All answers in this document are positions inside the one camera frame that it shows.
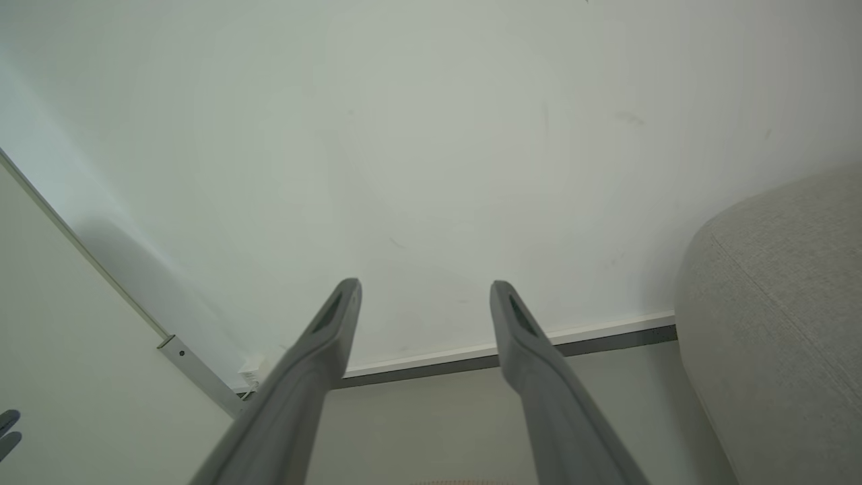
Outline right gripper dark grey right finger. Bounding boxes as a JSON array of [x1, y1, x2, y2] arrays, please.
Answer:
[[490, 280, 651, 485]]

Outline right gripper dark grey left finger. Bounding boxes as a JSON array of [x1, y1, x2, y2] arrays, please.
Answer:
[[189, 278, 363, 485]]

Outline grey metal table leg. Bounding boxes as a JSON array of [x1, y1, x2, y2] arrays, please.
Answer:
[[0, 147, 247, 419]]

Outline white and black baseboard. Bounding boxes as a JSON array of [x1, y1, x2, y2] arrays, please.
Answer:
[[236, 311, 677, 395]]

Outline light grey fabric sofa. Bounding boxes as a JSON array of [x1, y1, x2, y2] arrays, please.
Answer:
[[675, 162, 862, 485]]

